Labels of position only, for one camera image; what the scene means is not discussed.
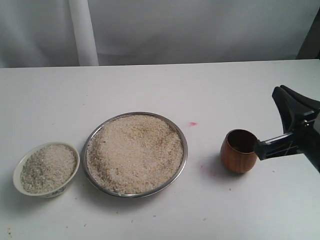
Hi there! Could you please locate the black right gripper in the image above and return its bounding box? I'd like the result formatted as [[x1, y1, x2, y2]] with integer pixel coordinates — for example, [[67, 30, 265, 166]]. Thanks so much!
[[272, 85, 320, 172]]

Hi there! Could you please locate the brown wooden cup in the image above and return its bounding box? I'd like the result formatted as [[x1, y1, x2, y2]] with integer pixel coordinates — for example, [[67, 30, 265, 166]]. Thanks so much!
[[220, 129, 258, 174]]

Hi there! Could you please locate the round steel rice tray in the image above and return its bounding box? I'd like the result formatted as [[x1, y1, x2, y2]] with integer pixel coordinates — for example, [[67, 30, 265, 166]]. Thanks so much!
[[81, 112, 188, 198]]

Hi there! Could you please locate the white ceramic rice bowl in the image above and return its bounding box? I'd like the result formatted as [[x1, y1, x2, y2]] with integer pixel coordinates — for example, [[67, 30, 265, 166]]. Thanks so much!
[[12, 142, 80, 198]]

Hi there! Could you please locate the white vertical pole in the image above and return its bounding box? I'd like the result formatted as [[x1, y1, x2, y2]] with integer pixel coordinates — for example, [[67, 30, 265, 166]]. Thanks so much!
[[68, 0, 99, 66]]

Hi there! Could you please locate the white backdrop curtain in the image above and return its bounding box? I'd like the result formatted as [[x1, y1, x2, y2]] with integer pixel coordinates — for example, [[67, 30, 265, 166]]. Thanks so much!
[[0, 0, 320, 68]]

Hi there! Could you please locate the dark frame post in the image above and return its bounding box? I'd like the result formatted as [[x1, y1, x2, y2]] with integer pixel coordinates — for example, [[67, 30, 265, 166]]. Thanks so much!
[[296, 0, 320, 60]]

